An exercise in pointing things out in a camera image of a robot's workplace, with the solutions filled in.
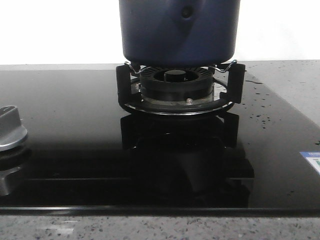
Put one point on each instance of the black pot support grate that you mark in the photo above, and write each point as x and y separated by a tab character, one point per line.
227	89

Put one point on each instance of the blue cooking pot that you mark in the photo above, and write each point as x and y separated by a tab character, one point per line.
179	33

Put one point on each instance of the black gas burner head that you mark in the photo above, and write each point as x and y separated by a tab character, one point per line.
176	84

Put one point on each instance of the black glass stove top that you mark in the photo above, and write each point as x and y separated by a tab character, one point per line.
85	155

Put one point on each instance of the silver stove control knob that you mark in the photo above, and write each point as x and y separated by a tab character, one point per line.
12	132

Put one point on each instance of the blue energy label sticker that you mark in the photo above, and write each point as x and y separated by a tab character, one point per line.
313	158

